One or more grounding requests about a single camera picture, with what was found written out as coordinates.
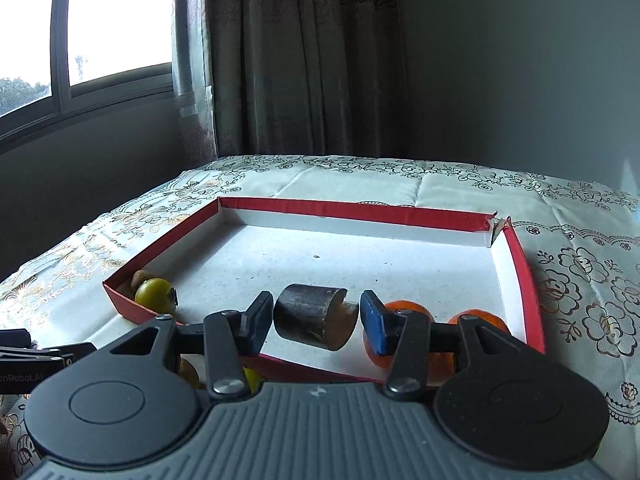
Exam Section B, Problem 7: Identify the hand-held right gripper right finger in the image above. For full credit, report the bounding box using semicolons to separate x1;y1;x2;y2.
360;290;535;402

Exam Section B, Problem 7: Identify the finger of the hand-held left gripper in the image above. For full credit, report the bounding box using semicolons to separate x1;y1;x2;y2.
0;329;31;349
0;342;97;364

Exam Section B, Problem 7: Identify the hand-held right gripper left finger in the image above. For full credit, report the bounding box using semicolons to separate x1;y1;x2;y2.
105;291;275;402

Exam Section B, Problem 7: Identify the orange mandarin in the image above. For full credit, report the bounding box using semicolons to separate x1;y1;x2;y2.
362;300;436;372
435;309;512;376

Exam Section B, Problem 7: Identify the dark sugarcane piece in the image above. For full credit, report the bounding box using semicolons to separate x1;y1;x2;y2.
272;284;361;353

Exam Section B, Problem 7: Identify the red cardboard box lid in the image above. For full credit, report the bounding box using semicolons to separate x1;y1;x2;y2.
102;196;546;386

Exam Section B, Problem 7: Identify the white floral tablecloth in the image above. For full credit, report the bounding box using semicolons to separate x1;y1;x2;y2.
0;154;640;480

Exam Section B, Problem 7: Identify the window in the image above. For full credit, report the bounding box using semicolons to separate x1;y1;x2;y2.
0;0;176;153

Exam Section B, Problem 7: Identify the brown patterned curtain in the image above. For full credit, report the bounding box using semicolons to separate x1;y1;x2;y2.
202;0;408;161

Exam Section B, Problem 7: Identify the sheer embroidered curtain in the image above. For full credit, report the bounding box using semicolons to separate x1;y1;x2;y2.
170;0;218;168

